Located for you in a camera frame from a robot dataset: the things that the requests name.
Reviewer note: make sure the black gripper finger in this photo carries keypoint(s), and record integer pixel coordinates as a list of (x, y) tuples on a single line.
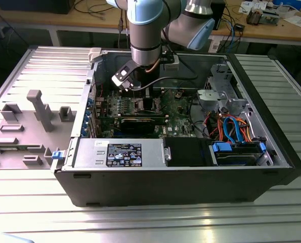
[(148, 104)]

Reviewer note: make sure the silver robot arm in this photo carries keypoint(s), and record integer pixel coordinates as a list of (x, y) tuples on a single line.
[(145, 35)]

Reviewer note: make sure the CPU socket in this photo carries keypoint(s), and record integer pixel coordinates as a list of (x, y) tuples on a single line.
[(138, 105)]

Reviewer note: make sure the blue slot clip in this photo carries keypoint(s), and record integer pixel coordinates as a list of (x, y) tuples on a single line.
[(84, 131), (90, 102), (86, 124), (88, 112)]

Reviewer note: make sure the CPU cooler heat sink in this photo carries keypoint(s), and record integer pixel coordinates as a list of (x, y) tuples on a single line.
[(254, 17)]

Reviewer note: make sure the RAM stick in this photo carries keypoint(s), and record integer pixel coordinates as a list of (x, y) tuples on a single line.
[(142, 115)]

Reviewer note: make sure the black graphics card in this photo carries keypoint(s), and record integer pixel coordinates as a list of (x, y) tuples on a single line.
[(137, 125)]

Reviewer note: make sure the green motherboard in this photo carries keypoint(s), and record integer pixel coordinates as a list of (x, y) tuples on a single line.
[(178, 121)]

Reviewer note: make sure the beige case latch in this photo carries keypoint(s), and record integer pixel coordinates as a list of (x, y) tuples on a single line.
[(94, 54)]

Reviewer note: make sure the black plastic shroud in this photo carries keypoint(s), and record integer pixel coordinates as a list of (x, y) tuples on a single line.
[(185, 152)]

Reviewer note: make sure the silver power supply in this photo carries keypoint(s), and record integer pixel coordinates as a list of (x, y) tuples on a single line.
[(89, 152)]

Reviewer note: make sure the black PC case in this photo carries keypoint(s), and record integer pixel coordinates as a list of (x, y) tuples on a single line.
[(165, 187)]

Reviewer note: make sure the silver metal drive cage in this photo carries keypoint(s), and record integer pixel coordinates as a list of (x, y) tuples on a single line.
[(235, 103)]

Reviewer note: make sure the wooden desk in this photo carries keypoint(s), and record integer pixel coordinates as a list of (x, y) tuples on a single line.
[(64, 19)]

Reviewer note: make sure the hard disk blue carrier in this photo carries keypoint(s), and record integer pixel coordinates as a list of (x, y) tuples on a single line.
[(233, 157)]

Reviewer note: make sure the black tower box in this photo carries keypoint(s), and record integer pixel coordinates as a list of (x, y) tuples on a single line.
[(219, 15)]

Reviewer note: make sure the blue case latch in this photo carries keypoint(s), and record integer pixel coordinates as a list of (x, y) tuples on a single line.
[(58, 155)]

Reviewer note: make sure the small black adapter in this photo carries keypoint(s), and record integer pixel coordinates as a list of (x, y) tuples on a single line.
[(239, 27)]

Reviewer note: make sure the grey parts rack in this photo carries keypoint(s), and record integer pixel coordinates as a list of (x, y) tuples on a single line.
[(26, 131)]

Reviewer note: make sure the white printed paper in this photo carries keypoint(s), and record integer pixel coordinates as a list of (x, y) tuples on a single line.
[(246, 6)]

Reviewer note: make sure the grey electronic device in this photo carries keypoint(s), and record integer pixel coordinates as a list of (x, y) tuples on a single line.
[(270, 18)]

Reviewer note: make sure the blue box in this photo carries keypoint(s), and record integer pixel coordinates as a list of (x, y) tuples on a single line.
[(289, 2)]

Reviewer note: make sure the white paper sheets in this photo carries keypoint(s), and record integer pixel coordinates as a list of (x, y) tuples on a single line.
[(299, 20)]

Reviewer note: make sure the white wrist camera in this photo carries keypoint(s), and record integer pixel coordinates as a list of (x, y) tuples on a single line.
[(122, 74)]

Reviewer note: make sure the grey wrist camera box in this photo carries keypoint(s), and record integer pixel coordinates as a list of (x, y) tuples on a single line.
[(171, 63)]

